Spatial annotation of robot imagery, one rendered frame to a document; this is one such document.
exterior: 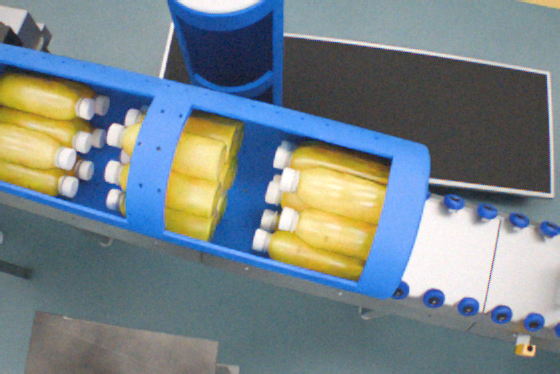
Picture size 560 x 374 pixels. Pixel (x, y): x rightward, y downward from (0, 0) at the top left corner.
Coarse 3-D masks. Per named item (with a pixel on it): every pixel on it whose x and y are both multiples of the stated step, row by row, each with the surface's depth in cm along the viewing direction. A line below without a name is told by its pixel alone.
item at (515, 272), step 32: (0, 192) 127; (96, 224) 126; (448, 224) 122; (480, 224) 122; (192, 256) 127; (416, 256) 120; (448, 256) 120; (480, 256) 120; (512, 256) 120; (544, 256) 120; (288, 288) 128; (320, 288) 124; (416, 288) 119; (448, 288) 119; (480, 288) 119; (512, 288) 119; (544, 288) 119; (448, 320) 122
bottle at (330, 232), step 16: (304, 224) 100; (320, 224) 100; (336, 224) 100; (352, 224) 100; (368, 224) 100; (304, 240) 102; (320, 240) 100; (336, 240) 100; (352, 240) 99; (368, 240) 99; (352, 256) 101
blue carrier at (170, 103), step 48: (0, 48) 103; (144, 96) 116; (192, 96) 99; (144, 144) 94; (336, 144) 114; (384, 144) 98; (96, 192) 118; (144, 192) 95; (240, 192) 120; (192, 240) 101; (240, 240) 114; (384, 240) 92; (384, 288) 97
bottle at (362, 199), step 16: (304, 176) 98; (320, 176) 97; (336, 176) 98; (352, 176) 98; (304, 192) 98; (320, 192) 97; (336, 192) 96; (352, 192) 96; (368, 192) 96; (384, 192) 97; (320, 208) 99; (336, 208) 98; (352, 208) 97; (368, 208) 96
